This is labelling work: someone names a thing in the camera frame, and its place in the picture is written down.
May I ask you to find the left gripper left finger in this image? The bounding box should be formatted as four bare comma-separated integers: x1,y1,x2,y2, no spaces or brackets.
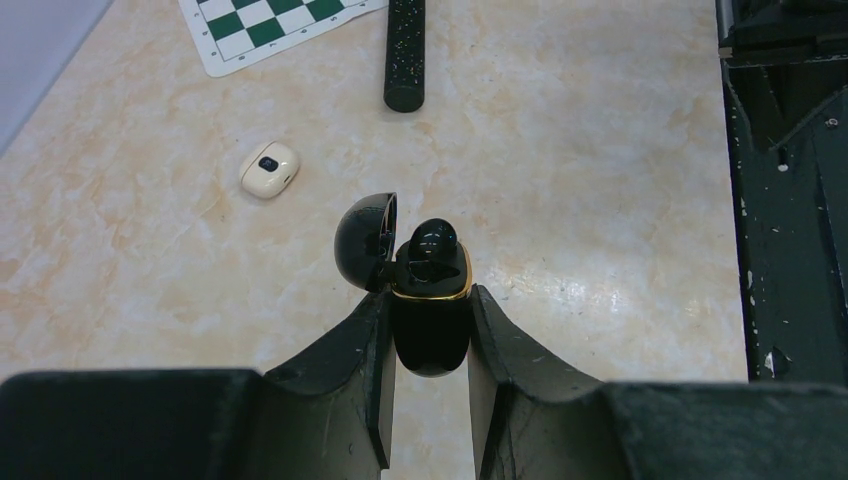
1,294,395,479

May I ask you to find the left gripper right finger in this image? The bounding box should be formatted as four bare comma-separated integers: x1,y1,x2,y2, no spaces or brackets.
468,286,847,479

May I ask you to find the black earbud case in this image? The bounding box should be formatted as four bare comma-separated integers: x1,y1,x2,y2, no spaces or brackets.
334,192,472,377

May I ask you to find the black earbud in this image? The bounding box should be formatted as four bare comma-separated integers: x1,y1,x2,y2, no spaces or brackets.
408,218,458,263

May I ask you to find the white earbud charging case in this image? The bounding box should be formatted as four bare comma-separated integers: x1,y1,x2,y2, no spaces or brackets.
239,141,301,200

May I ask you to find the black microphone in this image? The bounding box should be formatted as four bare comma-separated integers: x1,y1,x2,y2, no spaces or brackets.
383,0,426,113

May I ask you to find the green white chessboard mat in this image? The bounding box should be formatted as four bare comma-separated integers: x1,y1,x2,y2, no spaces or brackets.
178,0,388,78

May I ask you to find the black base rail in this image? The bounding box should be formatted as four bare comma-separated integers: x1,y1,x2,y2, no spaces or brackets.
716,1,847,386

